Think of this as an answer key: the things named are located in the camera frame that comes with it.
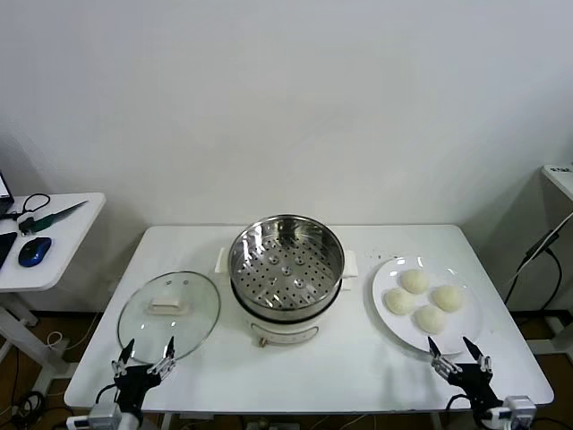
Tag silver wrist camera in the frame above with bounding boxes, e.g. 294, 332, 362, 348
66, 400, 125, 430
485, 395, 538, 430

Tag blue computer mouse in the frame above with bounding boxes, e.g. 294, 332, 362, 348
17, 236, 53, 268

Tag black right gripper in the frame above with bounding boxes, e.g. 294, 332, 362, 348
427, 336, 503, 416

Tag perforated steel steamer basket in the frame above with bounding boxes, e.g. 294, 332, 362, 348
216, 215, 359, 315

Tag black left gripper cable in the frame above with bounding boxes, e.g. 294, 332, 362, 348
95, 383, 118, 409

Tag white electric cooker pot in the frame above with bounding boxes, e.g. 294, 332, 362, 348
230, 263, 355, 348

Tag white side table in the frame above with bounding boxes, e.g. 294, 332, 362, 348
0, 192, 107, 395

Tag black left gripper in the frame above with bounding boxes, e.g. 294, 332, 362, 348
110, 336, 176, 414

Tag white steamed baozi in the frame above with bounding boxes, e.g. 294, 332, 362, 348
383, 288, 416, 315
412, 305, 448, 335
430, 285, 465, 313
399, 269, 431, 296

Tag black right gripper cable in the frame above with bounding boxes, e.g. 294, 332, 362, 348
447, 392, 471, 416

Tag round white plate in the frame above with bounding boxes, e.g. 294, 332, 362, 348
371, 255, 485, 356

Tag flat black device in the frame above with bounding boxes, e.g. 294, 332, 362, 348
0, 231, 18, 270

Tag green handled knife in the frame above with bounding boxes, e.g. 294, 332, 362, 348
30, 200, 89, 233

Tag white power strip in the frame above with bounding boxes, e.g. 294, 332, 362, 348
244, 416, 302, 430

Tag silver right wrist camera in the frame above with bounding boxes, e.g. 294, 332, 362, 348
485, 395, 538, 430

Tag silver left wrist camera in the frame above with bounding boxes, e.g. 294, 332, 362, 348
66, 400, 125, 430

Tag black cable with adapter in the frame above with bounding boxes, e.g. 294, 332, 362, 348
505, 228, 563, 310

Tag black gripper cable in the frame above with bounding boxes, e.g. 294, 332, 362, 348
95, 383, 118, 409
447, 392, 471, 416

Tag open laptop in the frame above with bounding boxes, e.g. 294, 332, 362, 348
0, 172, 14, 215

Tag black cable loop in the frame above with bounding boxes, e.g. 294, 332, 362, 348
0, 193, 49, 221

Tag round glass pot lid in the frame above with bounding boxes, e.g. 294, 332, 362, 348
116, 270, 222, 365

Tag small white black gadget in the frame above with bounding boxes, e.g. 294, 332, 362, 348
16, 212, 36, 237

